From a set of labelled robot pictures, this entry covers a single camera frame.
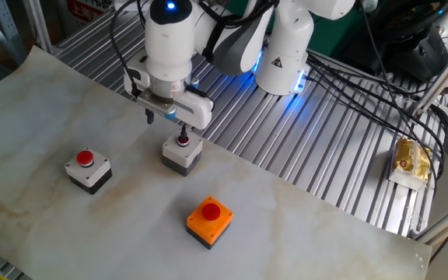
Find black steering wheel controller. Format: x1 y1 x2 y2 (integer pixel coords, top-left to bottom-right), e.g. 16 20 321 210
367 0 448 82

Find metal wrist bracket blue caps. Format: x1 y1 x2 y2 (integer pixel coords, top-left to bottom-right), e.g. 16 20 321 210
136 76 201 121

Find white grey box red button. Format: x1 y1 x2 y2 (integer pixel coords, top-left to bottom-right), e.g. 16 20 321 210
160 130 204 177

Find black base cable bundle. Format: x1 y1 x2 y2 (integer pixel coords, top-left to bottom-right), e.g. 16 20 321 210
254 21 448 184

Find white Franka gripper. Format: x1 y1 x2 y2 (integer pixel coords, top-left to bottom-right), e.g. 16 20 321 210
124 54 214 142

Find red sign white characters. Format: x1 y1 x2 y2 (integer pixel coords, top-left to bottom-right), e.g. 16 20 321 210
66 0 112 23

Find orange box red mushroom button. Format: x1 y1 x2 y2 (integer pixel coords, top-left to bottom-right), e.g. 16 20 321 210
186 194 234 250

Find yellow snack bag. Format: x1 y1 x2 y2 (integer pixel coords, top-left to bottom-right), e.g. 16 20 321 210
387 136 432 191

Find white black box red button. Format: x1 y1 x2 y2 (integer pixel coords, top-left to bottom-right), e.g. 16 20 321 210
64 147 113 195

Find marble pattern table mat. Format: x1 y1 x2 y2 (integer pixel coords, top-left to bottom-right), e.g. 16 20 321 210
0 45 433 280

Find blue metal shelf rack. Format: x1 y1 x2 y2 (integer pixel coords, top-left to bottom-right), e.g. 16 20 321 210
0 0 29 65

